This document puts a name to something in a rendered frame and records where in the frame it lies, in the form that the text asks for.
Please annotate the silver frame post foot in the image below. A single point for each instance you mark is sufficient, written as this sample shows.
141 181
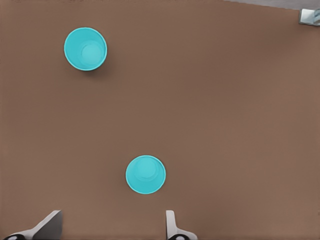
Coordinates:
310 17

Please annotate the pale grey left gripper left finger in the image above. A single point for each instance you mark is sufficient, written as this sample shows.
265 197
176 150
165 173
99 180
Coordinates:
47 227

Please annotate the turquoise cup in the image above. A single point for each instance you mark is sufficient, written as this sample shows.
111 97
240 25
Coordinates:
145 174
85 49

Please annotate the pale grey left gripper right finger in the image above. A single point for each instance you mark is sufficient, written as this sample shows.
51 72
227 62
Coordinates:
171 226

